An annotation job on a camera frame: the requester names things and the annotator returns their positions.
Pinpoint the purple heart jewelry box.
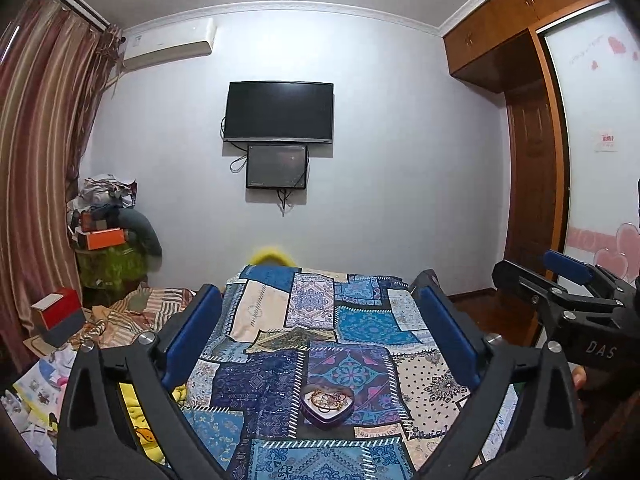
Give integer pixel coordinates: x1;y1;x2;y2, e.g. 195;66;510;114
299;384;355;430

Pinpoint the yellow duck blanket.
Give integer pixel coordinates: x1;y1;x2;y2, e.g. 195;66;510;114
119;384;166;465

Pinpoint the brown wooden door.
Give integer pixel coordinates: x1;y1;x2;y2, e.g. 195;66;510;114
504;79;556;274

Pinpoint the red and white box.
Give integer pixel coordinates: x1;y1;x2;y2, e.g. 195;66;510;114
32;288;86;348

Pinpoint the striped brown blanket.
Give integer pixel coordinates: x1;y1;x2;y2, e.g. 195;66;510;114
68;285;196;350

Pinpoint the green patterned covered stand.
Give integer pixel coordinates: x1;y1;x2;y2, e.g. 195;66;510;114
75;244;148;290

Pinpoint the orange box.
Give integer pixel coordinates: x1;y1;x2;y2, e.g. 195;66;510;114
77;229;126;250

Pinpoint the blue patchwork bedspread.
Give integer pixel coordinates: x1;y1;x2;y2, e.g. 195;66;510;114
179;263;522;480

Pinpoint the white wardrobe sliding door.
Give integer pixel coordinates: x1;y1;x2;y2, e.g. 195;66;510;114
541;3;639;283

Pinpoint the wooden overhead cabinet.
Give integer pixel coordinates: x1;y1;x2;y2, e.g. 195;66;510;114
444;0;602;93

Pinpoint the pile of clothes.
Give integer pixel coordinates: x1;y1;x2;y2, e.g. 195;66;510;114
67;174;163;260

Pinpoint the striped brown curtain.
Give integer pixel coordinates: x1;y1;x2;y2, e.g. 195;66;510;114
1;0;122;370

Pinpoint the white air conditioner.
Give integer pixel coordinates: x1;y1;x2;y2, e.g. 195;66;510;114
122;18;216;72

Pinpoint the small wall monitor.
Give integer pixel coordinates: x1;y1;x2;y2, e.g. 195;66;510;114
245;143;308;191

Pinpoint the black wall television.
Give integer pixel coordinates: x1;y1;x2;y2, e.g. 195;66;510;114
222;80;334;144

